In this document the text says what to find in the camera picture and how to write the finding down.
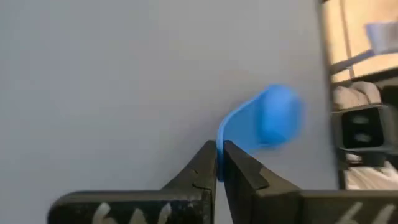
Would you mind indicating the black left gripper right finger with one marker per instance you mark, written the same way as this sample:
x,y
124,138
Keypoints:
x,y
264,202

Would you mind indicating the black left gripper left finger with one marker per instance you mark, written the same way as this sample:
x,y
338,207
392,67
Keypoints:
x,y
186,202

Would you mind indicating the blue measuring cup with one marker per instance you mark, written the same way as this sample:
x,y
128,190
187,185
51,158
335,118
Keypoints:
x,y
267,118

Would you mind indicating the grey table mat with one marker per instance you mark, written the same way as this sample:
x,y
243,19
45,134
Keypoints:
x,y
109,93

